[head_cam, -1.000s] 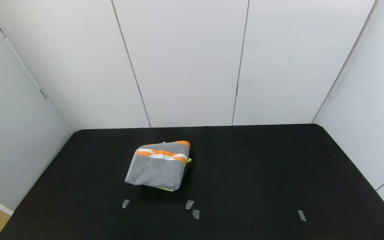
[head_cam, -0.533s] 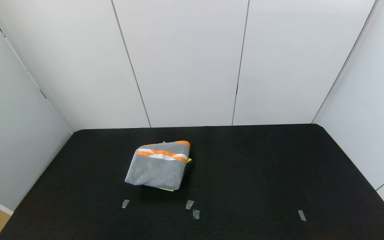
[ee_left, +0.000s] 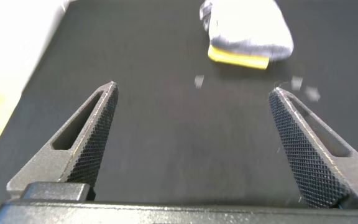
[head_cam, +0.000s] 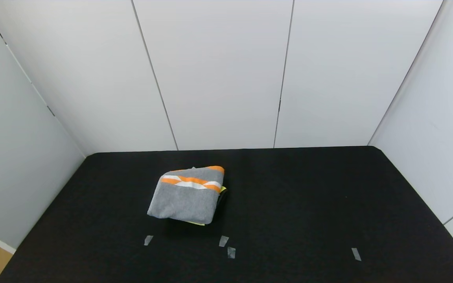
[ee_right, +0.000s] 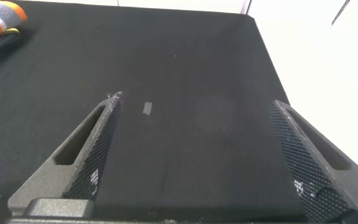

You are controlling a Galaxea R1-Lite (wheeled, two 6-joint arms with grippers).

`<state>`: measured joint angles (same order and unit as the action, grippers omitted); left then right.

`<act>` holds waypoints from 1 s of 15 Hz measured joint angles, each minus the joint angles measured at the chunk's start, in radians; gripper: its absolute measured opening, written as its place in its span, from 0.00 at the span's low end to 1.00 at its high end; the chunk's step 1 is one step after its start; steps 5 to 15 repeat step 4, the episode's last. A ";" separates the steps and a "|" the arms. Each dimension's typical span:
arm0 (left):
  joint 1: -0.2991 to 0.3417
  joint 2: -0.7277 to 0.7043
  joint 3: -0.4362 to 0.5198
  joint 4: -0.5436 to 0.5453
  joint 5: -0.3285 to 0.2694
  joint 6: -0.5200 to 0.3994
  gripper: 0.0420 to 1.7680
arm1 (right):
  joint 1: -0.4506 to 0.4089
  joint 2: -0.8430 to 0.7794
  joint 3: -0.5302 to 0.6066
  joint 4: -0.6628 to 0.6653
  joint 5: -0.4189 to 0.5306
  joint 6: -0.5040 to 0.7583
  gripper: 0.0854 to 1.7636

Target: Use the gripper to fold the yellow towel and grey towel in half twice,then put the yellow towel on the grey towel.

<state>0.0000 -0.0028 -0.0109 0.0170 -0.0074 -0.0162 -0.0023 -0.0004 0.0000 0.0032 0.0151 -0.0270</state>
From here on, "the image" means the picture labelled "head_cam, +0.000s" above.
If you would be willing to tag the grey towel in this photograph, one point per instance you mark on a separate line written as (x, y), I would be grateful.
(187, 200)

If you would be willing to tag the yellow microfiber towel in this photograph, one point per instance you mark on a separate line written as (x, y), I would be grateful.
(197, 223)

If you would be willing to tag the grey tape piece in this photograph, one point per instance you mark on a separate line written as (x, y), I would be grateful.
(223, 241)
(356, 254)
(231, 252)
(148, 240)

